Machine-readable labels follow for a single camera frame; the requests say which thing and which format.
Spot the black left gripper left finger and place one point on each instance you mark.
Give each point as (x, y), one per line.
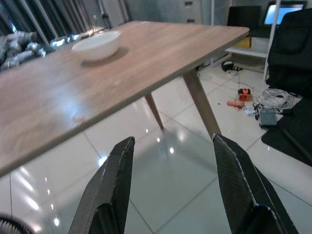
(109, 190)

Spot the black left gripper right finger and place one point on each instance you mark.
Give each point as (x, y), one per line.
(241, 192)

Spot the black floor mat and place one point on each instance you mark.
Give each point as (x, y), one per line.
(290, 136)

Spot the grey flat device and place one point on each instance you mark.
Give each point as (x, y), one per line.
(267, 118)

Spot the white blister pack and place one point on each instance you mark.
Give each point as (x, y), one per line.
(248, 111)

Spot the orange cylinder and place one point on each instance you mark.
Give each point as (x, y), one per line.
(235, 104)

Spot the tapered light wooden table leg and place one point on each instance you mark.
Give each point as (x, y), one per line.
(154, 112)
(202, 104)

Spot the black and white floor device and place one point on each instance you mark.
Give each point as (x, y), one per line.
(228, 65)

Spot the white bowl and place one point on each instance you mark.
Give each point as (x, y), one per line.
(97, 47)

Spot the yellow box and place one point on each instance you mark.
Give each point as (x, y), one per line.
(243, 42)

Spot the black office chair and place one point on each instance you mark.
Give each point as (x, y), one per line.
(290, 48)

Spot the black framed lit monitor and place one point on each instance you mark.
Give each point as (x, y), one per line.
(280, 13)

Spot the grey drawer cabinet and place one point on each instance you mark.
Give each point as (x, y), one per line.
(191, 12)

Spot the white shelf frame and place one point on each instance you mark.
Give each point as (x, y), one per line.
(246, 51)

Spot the silver foil duct pile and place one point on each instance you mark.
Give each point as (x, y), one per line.
(19, 51)

